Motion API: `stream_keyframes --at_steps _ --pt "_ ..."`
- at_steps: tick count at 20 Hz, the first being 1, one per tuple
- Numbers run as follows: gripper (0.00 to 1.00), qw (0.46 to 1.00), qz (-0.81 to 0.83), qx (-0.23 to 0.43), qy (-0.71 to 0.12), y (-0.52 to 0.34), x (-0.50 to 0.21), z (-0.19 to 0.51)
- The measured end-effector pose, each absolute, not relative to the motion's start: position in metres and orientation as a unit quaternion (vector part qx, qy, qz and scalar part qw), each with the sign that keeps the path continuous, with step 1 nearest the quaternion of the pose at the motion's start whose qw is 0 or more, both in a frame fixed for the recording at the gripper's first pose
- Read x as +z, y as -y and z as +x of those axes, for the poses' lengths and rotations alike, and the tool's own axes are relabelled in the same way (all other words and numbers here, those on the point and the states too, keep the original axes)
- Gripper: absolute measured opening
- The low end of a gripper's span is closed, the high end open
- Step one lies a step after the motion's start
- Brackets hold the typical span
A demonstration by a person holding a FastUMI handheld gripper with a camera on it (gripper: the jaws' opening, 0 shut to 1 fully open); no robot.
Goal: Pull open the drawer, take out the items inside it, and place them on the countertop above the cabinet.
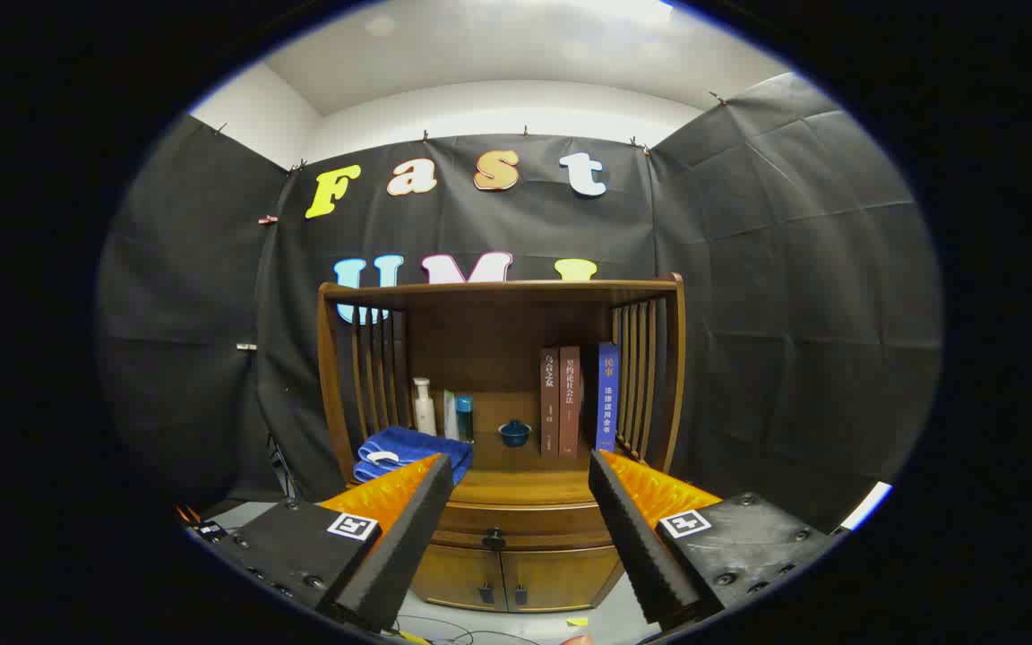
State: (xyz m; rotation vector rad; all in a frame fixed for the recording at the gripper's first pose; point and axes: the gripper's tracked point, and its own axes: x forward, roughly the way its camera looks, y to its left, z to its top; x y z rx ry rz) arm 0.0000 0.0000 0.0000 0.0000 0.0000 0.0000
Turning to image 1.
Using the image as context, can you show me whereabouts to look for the wooden countertop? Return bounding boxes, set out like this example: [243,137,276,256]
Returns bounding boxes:
[444,430,633,507]

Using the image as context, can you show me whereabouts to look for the white pump bottle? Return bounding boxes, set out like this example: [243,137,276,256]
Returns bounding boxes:
[413,377,437,437]

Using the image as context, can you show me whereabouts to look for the thin black floor cable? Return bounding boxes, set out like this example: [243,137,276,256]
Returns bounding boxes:
[391,614,562,645]

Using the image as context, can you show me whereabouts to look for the folded blue towel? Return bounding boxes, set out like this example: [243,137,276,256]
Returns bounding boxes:
[353,426,474,486]

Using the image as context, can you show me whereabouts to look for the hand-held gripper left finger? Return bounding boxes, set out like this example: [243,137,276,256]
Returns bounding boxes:
[189,452,456,632]

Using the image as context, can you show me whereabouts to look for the wooden cabinet door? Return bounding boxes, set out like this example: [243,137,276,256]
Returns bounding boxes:
[410,542,508,614]
[503,545,624,613]

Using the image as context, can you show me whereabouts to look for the dark brown book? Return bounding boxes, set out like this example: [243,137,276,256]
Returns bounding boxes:
[540,348,562,460]

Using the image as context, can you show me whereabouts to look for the reddish brown book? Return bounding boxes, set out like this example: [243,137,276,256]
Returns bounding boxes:
[559,346,582,458]

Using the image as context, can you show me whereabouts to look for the blue book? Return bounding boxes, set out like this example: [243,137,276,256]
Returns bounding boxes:
[595,342,621,453]

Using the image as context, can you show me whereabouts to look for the brown wooden cabinet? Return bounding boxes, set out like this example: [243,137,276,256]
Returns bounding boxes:
[317,273,687,615]

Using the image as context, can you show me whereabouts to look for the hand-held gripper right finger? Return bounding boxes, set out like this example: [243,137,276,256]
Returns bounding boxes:
[588,450,844,632]

